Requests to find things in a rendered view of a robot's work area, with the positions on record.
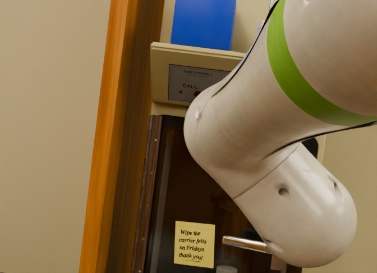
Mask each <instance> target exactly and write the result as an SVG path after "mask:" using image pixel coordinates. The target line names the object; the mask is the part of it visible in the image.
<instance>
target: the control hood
mask: <svg viewBox="0 0 377 273"><path fill-rule="evenodd" d="M245 55H246V53H242V52H233V51H224V50H218V49H209V48H200V47H191V46H186V45H176V44H168V43H158V42H153V43H151V45H150V82H151V100H152V102H160V103H169V104H177V105H182V106H190V105H191V103H188V102H180V101H172V100H168V83H169V64H174V65H182V66H191V67H201V68H206V69H215V70H223V71H233V70H234V68H235V67H236V66H237V65H238V64H239V63H240V62H241V61H242V59H243V58H244V57H245Z"/></svg>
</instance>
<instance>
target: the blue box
mask: <svg viewBox="0 0 377 273"><path fill-rule="evenodd" d="M236 8H237V4H236V0H176V2H175V7H174V16H173V25H172V34H171V44H176V45H182V46H191V47H200V48H209V49H218V50H224V51H231V47H232V39H233V30H234V25H235V17H236Z"/></svg>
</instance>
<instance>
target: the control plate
mask: <svg viewBox="0 0 377 273"><path fill-rule="evenodd" d="M229 73H231V71H223V70H215V69H206V68H201V67H191V66H182V65H174V64H169V83H168V100H172V101H180V102H188V103H192V102H193V101H194V99H195V98H196V97H195V96H194V93H195V92H196V91H200V92H203V91H204V90H206V89H207V88H209V87H211V86H213V85H215V84H216V83H218V82H220V81H221V80H223V79H224V78H225V77H226V76H227V75H228V74H229ZM180 89H182V90H183V91H184V94H179V92H178V91H179V90H180Z"/></svg>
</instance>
